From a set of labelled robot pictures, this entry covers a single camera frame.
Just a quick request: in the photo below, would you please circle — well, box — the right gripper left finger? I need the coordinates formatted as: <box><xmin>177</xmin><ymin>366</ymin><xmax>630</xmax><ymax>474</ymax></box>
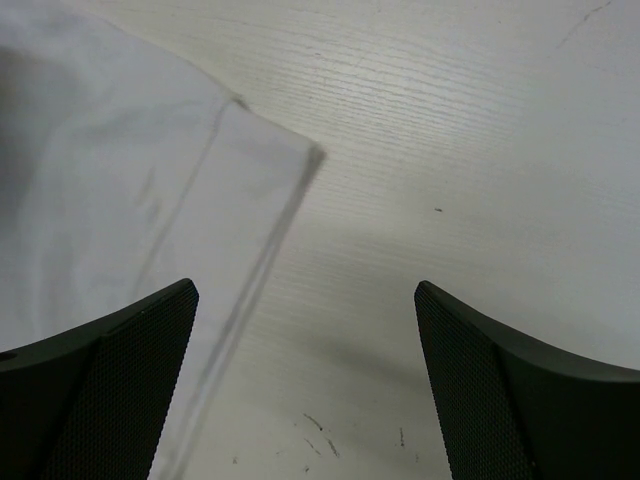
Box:
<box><xmin>1</xmin><ymin>279</ymin><xmax>198</xmax><ymax>479</ymax></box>

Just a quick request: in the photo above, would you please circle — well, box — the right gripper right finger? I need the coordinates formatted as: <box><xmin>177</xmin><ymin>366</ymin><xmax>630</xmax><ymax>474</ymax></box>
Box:
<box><xmin>414</xmin><ymin>281</ymin><xmax>639</xmax><ymax>479</ymax></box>

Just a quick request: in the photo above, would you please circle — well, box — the white skirt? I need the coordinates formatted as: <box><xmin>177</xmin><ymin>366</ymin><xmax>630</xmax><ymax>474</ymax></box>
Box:
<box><xmin>1</xmin><ymin>1</ymin><xmax>324</xmax><ymax>479</ymax></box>

